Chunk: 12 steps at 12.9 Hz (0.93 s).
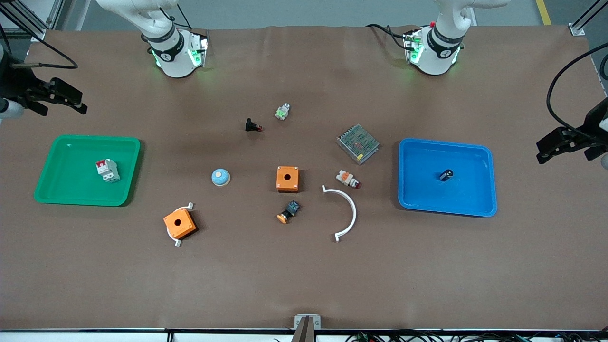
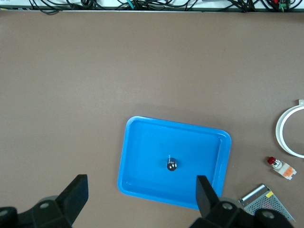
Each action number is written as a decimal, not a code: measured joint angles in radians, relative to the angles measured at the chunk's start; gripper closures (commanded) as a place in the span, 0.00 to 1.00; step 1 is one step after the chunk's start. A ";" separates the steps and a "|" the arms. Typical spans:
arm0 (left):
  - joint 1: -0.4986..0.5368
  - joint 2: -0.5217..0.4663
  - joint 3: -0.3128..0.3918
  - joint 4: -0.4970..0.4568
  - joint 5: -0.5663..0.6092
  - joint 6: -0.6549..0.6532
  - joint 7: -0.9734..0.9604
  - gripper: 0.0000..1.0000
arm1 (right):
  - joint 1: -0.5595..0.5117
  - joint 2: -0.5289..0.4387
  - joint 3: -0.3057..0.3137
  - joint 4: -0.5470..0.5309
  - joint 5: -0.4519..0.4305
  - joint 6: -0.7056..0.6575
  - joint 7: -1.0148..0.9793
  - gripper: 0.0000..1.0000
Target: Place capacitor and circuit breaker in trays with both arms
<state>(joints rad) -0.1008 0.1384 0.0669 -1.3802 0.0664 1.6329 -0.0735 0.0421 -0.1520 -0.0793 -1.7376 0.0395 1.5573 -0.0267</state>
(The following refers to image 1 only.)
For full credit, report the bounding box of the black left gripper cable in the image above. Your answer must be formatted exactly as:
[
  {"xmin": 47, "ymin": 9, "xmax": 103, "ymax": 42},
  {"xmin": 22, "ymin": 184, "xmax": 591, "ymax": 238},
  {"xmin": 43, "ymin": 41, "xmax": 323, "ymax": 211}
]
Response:
[{"xmin": 546, "ymin": 43, "xmax": 608, "ymax": 138}]

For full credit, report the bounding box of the brown table mat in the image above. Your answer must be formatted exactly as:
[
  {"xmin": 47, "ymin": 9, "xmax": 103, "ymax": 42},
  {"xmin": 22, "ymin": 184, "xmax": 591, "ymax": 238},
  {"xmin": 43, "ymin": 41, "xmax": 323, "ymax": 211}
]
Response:
[{"xmin": 0, "ymin": 26, "xmax": 608, "ymax": 331}]

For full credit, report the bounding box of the black right arm base cable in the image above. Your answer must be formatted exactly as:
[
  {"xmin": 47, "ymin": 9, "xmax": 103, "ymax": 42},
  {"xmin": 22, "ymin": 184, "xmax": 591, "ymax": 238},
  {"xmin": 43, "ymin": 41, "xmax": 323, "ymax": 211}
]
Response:
[{"xmin": 154, "ymin": 5, "xmax": 193, "ymax": 30}]

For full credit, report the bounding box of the metal mesh power supply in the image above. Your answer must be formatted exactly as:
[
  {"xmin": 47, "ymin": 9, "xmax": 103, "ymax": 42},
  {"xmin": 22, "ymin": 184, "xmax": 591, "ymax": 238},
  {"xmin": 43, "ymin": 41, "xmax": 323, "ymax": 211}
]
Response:
[{"xmin": 337, "ymin": 124, "xmax": 380, "ymax": 165}]

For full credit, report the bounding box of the black arm base cable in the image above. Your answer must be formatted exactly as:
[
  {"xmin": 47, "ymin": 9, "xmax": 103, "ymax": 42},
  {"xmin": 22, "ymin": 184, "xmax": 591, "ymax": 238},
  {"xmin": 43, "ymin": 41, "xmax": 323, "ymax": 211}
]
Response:
[
  {"xmin": 154, "ymin": 5, "xmax": 193, "ymax": 30},
  {"xmin": 365, "ymin": 23, "xmax": 410, "ymax": 50}
]

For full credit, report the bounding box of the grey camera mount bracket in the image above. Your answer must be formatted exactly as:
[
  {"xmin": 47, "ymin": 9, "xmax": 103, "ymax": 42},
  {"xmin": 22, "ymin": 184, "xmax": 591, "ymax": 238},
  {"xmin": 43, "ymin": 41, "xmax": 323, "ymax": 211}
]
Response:
[{"xmin": 294, "ymin": 314, "xmax": 322, "ymax": 342}]

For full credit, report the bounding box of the orange button box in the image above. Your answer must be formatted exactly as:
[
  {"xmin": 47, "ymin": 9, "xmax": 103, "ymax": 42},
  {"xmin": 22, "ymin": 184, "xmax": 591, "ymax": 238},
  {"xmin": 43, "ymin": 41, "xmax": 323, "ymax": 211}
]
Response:
[
  {"xmin": 276, "ymin": 166, "xmax": 300, "ymax": 193},
  {"xmin": 163, "ymin": 208, "xmax": 198, "ymax": 239}
]

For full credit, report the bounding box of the green plastic tray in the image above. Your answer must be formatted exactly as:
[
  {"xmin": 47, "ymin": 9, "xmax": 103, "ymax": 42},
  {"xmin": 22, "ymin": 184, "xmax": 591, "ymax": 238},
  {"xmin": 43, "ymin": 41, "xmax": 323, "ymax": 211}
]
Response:
[{"xmin": 33, "ymin": 135, "xmax": 142, "ymax": 207}]

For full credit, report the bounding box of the white orange red indicator lamp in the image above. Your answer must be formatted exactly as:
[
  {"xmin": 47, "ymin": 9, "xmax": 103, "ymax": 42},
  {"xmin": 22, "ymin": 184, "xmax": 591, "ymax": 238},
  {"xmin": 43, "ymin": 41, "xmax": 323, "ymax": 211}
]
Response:
[{"xmin": 336, "ymin": 170, "xmax": 361, "ymax": 190}]

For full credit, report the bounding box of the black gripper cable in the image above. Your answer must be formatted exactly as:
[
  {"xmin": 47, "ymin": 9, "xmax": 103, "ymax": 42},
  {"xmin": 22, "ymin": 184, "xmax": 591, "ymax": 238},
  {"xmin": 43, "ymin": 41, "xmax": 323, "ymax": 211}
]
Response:
[
  {"xmin": 546, "ymin": 43, "xmax": 608, "ymax": 138},
  {"xmin": 0, "ymin": 9, "xmax": 79, "ymax": 69}
]

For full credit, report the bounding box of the orange black push button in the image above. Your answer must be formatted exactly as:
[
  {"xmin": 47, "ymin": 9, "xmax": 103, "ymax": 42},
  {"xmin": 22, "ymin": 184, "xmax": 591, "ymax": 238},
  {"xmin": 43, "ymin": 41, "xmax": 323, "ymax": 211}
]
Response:
[{"xmin": 277, "ymin": 200, "xmax": 301, "ymax": 224}]

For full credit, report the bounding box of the aluminium frame post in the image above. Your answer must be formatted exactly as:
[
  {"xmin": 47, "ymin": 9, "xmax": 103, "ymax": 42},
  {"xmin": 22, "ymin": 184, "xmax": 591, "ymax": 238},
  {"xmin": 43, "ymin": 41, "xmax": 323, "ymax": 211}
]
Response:
[
  {"xmin": 568, "ymin": 0, "xmax": 608, "ymax": 36},
  {"xmin": 0, "ymin": 0, "xmax": 67, "ymax": 42}
]

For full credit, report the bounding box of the orange box with bracket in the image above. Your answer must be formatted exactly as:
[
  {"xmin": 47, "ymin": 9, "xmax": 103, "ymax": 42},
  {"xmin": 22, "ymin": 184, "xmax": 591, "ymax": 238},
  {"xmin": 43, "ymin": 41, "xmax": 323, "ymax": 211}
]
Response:
[{"xmin": 166, "ymin": 202, "xmax": 195, "ymax": 247}]

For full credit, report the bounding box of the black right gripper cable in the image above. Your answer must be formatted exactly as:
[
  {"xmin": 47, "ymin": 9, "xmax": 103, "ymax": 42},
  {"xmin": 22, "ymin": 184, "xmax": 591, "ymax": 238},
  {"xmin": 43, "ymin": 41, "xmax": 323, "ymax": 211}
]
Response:
[{"xmin": 0, "ymin": 9, "xmax": 79, "ymax": 69}]

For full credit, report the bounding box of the white red circuit breaker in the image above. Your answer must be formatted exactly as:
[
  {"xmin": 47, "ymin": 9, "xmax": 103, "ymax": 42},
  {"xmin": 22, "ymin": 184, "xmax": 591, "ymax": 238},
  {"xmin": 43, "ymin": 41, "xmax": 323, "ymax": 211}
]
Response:
[{"xmin": 95, "ymin": 158, "xmax": 121, "ymax": 184}]

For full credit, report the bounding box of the blue plastic tray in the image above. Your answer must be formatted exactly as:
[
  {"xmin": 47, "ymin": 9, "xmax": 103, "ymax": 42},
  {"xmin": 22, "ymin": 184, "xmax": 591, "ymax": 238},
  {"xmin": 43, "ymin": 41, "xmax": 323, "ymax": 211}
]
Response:
[{"xmin": 398, "ymin": 138, "xmax": 498, "ymax": 218}]

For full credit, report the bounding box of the black left arm base cable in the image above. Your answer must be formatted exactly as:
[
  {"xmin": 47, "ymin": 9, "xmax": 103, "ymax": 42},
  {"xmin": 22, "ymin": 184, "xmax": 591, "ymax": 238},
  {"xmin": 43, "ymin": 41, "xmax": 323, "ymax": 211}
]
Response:
[{"xmin": 365, "ymin": 23, "xmax": 410, "ymax": 50}]

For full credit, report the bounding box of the large white curved bracket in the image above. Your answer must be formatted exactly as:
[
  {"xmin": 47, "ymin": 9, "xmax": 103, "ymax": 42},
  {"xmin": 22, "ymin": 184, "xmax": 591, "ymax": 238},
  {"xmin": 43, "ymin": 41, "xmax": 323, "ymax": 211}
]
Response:
[{"xmin": 322, "ymin": 185, "xmax": 357, "ymax": 243}]

